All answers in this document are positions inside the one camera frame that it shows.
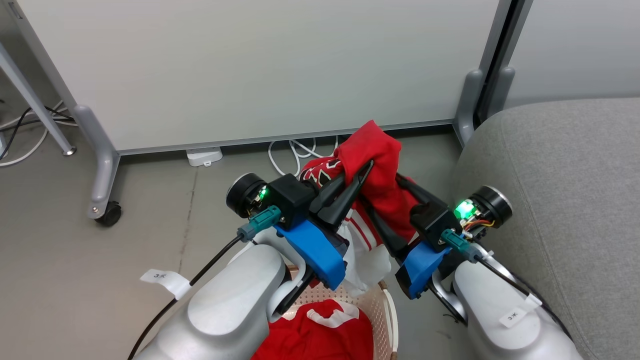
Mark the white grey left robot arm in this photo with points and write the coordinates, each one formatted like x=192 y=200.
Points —
x=230 y=300

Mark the white power adapter box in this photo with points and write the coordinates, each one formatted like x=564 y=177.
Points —
x=205 y=156

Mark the cream laundry basket brown rim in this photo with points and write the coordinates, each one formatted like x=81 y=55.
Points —
x=381 y=312

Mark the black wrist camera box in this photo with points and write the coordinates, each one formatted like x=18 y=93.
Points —
x=292 y=197
x=435 y=225

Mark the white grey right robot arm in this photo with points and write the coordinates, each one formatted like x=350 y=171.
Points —
x=495 y=330

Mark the teal camera connector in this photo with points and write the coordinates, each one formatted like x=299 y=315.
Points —
x=260 y=222
x=460 y=245

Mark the teal right camera connector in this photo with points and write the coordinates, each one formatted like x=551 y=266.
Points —
x=460 y=245

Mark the black round right gripper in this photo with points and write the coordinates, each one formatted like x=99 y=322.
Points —
x=492 y=205

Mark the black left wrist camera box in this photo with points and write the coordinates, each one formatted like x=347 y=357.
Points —
x=292 y=197

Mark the narrow white partition panel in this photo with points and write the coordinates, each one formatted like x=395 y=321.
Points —
x=575 y=45

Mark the teal left camera connector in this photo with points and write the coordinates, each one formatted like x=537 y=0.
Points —
x=260 y=222

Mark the grey partition leg with caster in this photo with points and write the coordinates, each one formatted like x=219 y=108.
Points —
x=102 y=165

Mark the grey metal table leg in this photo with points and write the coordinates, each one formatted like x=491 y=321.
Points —
x=35 y=100

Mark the red garment with white collar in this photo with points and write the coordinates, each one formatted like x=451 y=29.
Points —
x=310 y=340

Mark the red and white jersey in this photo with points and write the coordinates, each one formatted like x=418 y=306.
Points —
x=380 y=160

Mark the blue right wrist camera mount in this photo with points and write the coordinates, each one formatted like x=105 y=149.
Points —
x=417 y=272

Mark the wide white partition panel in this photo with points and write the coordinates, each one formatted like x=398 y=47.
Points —
x=250 y=65

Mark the black round left gripper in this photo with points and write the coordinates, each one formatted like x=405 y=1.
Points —
x=242 y=195

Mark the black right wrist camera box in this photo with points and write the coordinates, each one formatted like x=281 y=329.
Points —
x=435 y=225

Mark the grey fabric sofa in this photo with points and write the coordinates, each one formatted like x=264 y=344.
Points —
x=565 y=200

